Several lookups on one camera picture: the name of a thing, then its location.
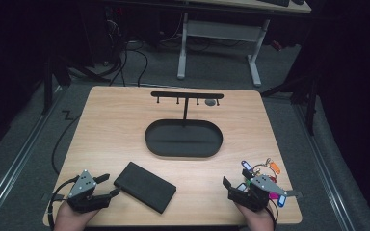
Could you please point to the person's left hand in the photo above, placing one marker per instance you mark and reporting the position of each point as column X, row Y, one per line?
column 69, row 219

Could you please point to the black metal stand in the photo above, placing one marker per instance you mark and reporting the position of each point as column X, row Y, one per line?
column 49, row 83
column 308, row 96

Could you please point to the black keyboard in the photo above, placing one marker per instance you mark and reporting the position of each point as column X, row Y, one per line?
column 274, row 2

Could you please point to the person's right hand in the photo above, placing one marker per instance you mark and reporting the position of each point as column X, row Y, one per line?
column 258, row 219

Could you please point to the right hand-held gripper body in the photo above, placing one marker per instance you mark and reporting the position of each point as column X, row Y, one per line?
column 263, row 187

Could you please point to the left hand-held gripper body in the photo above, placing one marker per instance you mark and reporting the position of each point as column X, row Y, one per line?
column 83, row 187

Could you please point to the aluminium floor rail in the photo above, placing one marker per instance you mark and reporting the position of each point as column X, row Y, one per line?
column 19, row 160
column 324, row 166

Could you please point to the grey round table grommet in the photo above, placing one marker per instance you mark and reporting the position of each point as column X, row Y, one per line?
column 210, row 102

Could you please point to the bunch of colourful key tags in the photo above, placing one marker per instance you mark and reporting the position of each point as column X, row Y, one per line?
column 274, row 167

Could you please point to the black wallet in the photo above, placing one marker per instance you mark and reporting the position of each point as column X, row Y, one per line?
column 144, row 187

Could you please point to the white-framed desk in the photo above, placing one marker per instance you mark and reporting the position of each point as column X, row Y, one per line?
column 221, row 30

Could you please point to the black key rack with tray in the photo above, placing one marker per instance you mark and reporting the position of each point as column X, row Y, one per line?
column 183, row 139

